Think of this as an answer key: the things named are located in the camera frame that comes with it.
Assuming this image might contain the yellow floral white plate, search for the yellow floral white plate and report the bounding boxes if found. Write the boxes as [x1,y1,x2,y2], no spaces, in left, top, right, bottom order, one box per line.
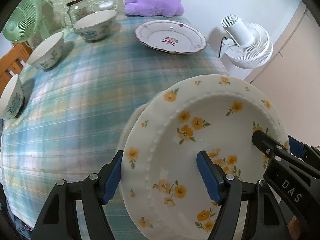
[120,74,290,240]

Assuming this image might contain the blue floral ceramic bowl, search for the blue floral ceramic bowl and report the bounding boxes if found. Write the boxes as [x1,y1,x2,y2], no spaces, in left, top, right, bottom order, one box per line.
[0,74,24,120]
[27,32,64,70]
[73,10,117,41]

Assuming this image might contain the red pattern scalloped plate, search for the red pattern scalloped plate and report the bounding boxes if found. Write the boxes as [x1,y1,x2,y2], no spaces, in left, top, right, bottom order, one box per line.
[135,20,207,54]

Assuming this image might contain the beige door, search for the beige door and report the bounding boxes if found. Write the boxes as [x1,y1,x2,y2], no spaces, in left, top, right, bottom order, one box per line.
[245,3,319,147]

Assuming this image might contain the white standing fan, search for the white standing fan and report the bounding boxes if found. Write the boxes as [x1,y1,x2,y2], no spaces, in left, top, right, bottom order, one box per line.
[219,14,273,69]

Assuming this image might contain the plaid tablecloth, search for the plaid tablecloth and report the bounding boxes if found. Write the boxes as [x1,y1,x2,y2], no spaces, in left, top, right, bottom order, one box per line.
[1,15,227,239]

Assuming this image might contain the purple plush toy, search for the purple plush toy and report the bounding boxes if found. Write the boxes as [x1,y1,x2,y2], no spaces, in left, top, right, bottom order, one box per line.
[124,0,184,18]

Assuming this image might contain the green desk fan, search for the green desk fan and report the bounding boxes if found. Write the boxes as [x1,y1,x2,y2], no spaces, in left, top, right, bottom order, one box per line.
[2,0,69,50]

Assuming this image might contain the glass jar black lid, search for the glass jar black lid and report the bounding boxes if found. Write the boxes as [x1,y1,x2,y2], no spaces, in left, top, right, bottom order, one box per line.
[63,0,91,28]

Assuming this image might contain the cotton swab container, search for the cotton swab container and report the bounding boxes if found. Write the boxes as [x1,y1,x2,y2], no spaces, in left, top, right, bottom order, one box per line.
[98,1,114,11]

